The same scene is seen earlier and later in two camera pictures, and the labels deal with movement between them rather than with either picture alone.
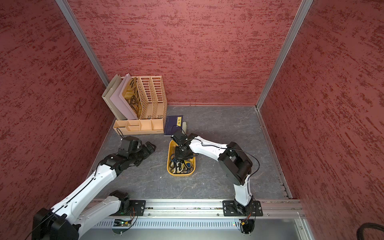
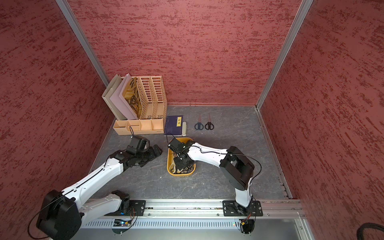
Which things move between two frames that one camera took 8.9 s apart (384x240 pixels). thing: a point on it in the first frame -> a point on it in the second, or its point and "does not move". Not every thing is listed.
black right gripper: [178, 156] -> [180, 166]
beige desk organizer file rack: [152, 104] does not move
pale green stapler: [184, 127] does not move
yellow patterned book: [131, 93] does not move
